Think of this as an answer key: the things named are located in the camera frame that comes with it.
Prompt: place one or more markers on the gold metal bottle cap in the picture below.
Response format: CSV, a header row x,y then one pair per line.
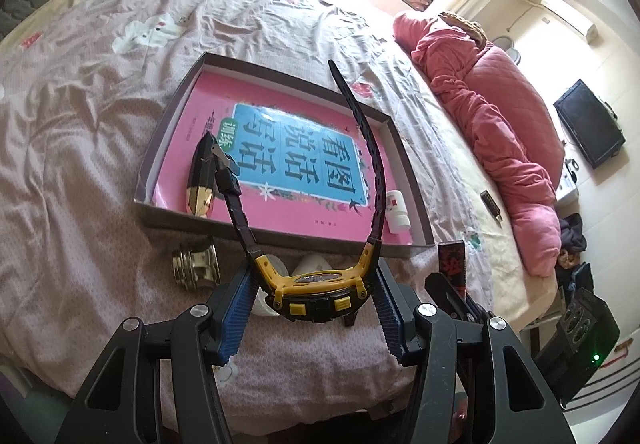
x,y
195,266

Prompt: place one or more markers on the black stick device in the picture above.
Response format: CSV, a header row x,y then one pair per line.
x,y
491,206

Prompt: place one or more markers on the pink book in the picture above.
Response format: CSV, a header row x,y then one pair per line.
x,y
280,88

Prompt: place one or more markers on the red black lighter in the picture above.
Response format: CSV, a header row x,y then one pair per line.
x,y
452,264

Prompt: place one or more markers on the white plastic jar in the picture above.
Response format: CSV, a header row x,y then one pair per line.
x,y
312,266

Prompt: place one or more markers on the cream fitted sheet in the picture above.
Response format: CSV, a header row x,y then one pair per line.
x,y
505,274

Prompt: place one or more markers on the pink crumpled quilt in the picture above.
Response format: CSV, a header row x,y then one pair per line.
x,y
495,148

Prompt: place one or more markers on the pink quilted pillow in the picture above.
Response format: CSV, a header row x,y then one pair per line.
x,y
515,88

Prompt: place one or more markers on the pink floral bed sheet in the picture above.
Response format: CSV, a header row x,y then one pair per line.
x,y
75,148

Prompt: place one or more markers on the white electric fan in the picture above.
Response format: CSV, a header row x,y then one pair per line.
x,y
510,48

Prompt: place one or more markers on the small white pill bottle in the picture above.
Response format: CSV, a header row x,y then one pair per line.
x,y
398,216

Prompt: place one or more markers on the black television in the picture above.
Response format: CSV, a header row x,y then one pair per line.
x,y
590,123

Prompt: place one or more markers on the black gold faceted bottle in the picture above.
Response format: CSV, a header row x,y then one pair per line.
x,y
200,173

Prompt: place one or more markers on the yellow black wristwatch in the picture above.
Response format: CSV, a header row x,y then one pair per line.
x,y
310,294

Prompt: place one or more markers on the brown woven hat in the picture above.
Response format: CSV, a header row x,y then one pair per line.
x,y
465,23

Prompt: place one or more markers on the white air conditioner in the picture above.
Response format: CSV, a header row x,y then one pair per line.
x,y
567,13

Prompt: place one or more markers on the dark clothes pile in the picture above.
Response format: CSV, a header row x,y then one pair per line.
x,y
572,239

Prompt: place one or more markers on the white nightstand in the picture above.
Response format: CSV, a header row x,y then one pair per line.
x,y
567,184

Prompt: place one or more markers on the grey cardboard box tray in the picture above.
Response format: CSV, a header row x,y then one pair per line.
x,y
170,216

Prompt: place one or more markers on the white slatted furniture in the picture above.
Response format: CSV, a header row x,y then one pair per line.
x,y
617,364

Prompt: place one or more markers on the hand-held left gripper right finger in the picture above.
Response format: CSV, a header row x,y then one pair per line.
x,y
390,319

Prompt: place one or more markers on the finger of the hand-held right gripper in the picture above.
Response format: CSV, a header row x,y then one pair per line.
x,y
445,289

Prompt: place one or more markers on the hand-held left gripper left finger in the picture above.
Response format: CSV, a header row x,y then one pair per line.
x,y
232,319

